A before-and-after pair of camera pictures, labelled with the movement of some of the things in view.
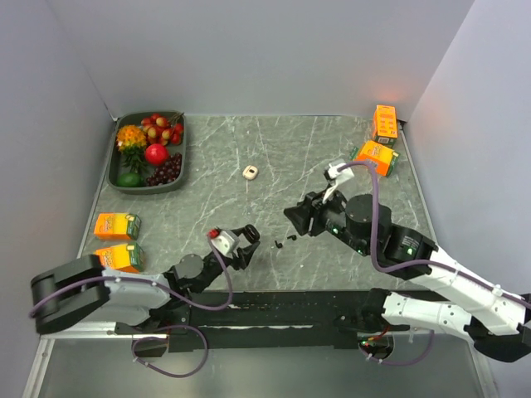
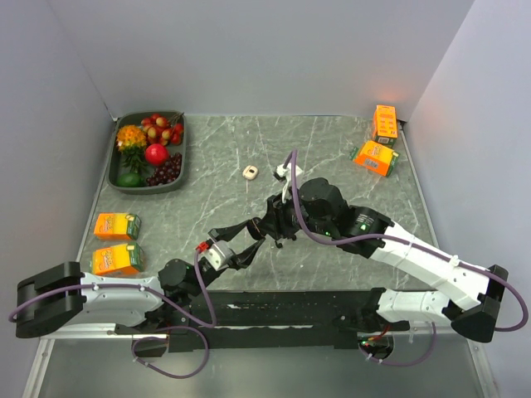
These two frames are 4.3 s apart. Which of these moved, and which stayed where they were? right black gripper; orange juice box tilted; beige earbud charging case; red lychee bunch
Moved: right black gripper
Stayed: beige earbud charging case; red lychee bunch; orange juice box tilted
